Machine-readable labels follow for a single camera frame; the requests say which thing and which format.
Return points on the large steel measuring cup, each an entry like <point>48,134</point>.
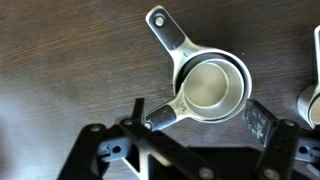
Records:
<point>166,30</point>

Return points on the smallest steel measuring cup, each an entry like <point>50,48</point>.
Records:
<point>316,111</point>

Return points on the half steel measuring cup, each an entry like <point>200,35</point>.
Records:
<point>206,83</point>

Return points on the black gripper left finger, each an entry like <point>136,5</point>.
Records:
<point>100,153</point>

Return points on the one-third steel measuring cup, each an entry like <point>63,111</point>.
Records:
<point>303,103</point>

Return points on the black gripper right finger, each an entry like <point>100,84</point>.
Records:
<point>286,150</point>

